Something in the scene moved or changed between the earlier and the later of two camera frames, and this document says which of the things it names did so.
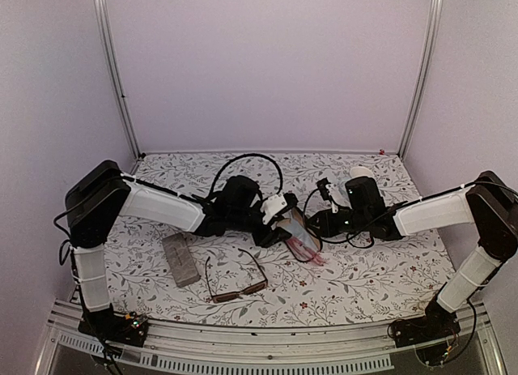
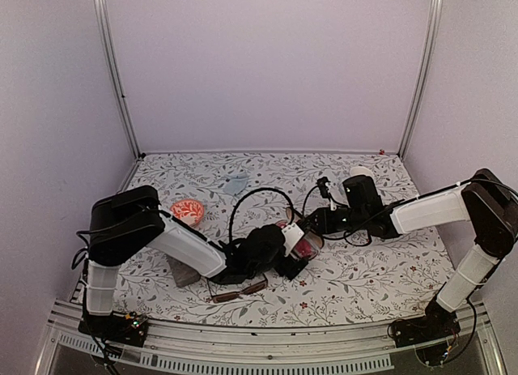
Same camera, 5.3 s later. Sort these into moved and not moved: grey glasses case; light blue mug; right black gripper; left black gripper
Moved: left black gripper
Not moved: grey glasses case; light blue mug; right black gripper
